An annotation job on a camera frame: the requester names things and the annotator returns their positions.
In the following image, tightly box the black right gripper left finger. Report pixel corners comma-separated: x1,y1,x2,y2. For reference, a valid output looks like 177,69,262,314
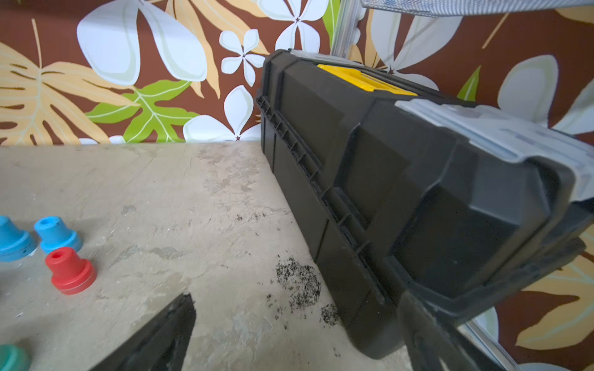
91,293,196,371

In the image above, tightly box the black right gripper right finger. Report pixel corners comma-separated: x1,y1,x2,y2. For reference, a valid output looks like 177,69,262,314
398,292,502,370

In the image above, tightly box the red stamp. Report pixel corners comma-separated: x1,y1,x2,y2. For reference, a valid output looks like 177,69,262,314
45,247,97,295

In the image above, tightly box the green stamp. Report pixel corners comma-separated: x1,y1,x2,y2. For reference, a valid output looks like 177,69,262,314
0,345,31,371

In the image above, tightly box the blue stamp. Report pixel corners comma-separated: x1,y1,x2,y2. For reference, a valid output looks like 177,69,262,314
0,216,37,262
34,216,83,254

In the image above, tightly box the black toolbox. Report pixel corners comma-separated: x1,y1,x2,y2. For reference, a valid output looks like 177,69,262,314
255,50,593,360

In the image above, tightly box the white mesh basket right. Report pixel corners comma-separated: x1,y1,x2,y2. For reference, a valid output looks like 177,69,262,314
361,0,593,17

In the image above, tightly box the aluminium frame post right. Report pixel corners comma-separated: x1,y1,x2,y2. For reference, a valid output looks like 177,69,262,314
330,0,365,59

